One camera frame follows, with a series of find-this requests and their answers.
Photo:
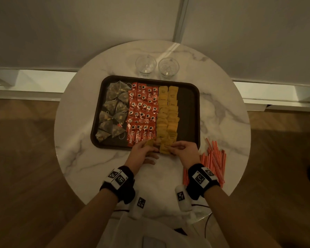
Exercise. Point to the person's left hand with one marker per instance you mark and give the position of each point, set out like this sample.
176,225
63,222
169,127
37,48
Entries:
139,157

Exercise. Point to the person's right hand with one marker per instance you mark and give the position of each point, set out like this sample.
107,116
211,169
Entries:
187,154

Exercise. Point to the pile of orange stick packets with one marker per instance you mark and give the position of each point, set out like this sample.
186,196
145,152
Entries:
215,162

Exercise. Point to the neat columns of sugar packets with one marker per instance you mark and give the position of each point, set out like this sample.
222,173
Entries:
168,118

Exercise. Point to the dark brown tray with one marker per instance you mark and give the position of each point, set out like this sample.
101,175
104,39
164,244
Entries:
188,113

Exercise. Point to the red Nescafe sachets group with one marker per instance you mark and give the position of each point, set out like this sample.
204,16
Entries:
142,111

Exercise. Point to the neat cluster of tea bags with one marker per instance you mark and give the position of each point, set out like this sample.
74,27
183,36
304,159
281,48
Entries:
111,92

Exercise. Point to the person's left forearm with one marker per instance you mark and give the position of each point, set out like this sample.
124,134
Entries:
85,222

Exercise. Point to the person's right forearm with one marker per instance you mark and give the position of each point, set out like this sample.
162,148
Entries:
237,222

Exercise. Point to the person's white trousers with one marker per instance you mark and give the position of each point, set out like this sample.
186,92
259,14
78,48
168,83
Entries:
124,235

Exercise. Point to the black left wristband with markers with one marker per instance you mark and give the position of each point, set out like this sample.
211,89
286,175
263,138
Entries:
125,191

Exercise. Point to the black wristband with markers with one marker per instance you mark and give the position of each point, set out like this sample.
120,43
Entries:
193,191
125,191

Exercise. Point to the black right wristband with markers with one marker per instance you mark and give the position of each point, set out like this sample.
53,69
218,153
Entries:
193,191

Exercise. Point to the clear glass cup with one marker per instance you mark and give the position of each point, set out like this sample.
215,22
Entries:
146,65
168,67

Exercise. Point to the round white marble table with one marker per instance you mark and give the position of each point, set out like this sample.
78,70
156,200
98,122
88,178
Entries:
41,82

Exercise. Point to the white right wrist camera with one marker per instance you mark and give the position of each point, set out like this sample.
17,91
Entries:
183,198

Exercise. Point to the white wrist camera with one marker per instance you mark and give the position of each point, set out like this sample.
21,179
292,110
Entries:
138,205
183,198

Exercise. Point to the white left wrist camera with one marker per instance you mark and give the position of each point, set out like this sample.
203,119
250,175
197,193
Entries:
138,205

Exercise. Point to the perforated metal wall rail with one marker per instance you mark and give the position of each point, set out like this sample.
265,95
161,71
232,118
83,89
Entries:
181,20

